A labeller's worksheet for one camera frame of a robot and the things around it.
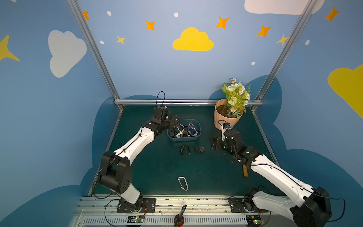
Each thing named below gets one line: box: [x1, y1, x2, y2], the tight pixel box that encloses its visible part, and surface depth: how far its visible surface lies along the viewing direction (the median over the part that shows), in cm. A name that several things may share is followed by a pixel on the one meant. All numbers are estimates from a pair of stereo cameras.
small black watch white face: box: [169, 129, 177, 138], surface depth 101 cm
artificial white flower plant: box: [221, 78, 251, 118], surface depth 93 cm
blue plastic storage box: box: [167, 131, 202, 142], surface depth 102 cm
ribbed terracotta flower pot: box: [213, 98, 244, 131], surface depth 98 cm
